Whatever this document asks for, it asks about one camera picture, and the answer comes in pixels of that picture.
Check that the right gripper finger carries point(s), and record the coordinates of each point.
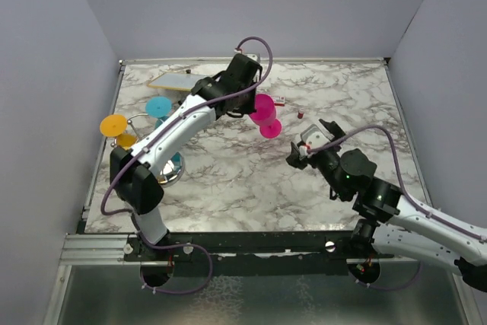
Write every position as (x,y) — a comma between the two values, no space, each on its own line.
(333,130)
(294,159)

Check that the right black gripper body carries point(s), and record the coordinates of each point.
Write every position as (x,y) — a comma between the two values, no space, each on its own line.
(326,161)

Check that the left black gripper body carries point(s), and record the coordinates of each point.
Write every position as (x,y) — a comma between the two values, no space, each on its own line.
(246,104)

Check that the pink plastic wine glass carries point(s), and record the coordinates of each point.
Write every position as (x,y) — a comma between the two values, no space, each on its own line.
(264,116)

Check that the blue plastic wine glass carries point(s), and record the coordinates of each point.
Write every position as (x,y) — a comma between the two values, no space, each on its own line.
(158,108)

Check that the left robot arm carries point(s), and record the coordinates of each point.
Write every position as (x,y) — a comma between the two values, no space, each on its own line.
(134,172)

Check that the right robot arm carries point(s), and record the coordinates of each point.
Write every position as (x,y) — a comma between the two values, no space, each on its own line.
(392,221)

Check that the chrome wine glass rack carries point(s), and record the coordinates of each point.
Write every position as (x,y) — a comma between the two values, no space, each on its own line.
(173,169)

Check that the yellow wine glass rear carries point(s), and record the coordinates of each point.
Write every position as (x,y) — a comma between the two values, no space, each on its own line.
(114,126)

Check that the red card box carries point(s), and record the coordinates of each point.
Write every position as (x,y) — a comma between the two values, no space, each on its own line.
(279,101)

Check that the yellow framed whiteboard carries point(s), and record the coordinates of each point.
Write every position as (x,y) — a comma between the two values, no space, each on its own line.
(176,81)

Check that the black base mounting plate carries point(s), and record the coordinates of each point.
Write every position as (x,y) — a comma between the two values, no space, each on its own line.
(265,253)

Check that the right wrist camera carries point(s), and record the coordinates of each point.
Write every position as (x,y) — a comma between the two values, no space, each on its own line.
(313,137)

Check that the aluminium rail frame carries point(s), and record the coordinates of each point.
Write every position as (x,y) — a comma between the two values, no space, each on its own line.
(261,226)

